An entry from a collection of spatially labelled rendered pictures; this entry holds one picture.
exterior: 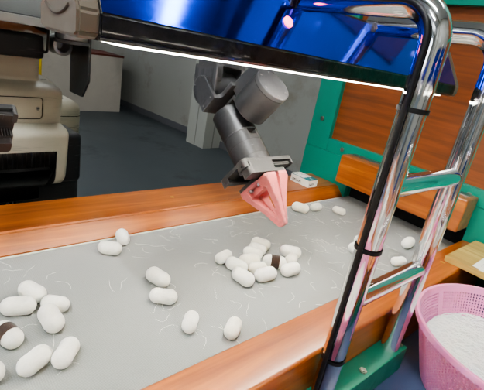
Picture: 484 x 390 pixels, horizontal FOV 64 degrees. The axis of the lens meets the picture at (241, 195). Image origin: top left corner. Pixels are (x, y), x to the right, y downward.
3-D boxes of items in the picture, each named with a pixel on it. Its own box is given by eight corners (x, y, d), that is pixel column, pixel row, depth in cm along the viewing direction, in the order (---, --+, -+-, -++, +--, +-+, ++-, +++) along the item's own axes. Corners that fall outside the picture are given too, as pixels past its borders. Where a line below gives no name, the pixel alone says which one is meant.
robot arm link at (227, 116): (229, 120, 67) (204, 118, 63) (253, 94, 63) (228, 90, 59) (245, 154, 65) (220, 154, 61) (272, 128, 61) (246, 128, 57)
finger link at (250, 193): (319, 210, 58) (291, 157, 61) (287, 217, 53) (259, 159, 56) (290, 230, 62) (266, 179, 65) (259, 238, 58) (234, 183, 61)
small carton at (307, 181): (290, 179, 101) (291, 172, 100) (298, 179, 103) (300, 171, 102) (307, 188, 96) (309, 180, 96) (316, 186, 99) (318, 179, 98)
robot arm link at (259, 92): (230, 92, 70) (191, 85, 64) (270, 45, 62) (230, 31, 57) (255, 148, 66) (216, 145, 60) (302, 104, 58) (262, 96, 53)
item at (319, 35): (38, 27, 30) (37, -82, 28) (411, 88, 71) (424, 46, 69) (73, 37, 25) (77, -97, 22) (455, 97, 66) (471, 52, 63)
